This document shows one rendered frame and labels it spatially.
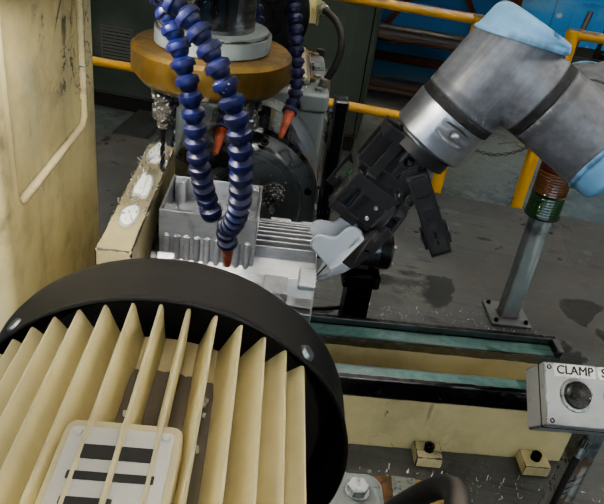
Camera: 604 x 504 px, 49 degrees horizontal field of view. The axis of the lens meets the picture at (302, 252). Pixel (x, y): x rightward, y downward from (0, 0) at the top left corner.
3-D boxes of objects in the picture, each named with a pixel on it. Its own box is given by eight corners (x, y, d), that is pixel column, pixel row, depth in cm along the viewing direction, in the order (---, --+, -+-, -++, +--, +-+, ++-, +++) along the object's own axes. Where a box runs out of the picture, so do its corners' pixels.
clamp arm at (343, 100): (306, 258, 102) (330, 100, 89) (306, 248, 105) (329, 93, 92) (329, 260, 103) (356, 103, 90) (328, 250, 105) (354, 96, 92)
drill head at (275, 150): (154, 282, 105) (156, 136, 93) (189, 176, 141) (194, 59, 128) (308, 298, 107) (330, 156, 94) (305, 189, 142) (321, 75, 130)
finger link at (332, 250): (288, 258, 81) (335, 204, 77) (326, 282, 83) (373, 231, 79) (288, 271, 78) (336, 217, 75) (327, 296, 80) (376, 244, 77)
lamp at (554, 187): (538, 197, 114) (546, 174, 112) (528, 182, 119) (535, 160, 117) (571, 201, 114) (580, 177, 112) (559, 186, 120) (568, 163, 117)
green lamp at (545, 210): (530, 220, 116) (538, 197, 114) (520, 204, 121) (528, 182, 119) (563, 223, 117) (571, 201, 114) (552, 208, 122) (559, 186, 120)
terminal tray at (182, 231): (157, 261, 82) (158, 210, 79) (172, 220, 91) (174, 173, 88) (252, 271, 83) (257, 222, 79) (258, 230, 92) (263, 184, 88)
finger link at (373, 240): (339, 247, 81) (385, 197, 77) (350, 255, 81) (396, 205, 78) (341, 268, 77) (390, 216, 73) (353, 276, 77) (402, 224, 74)
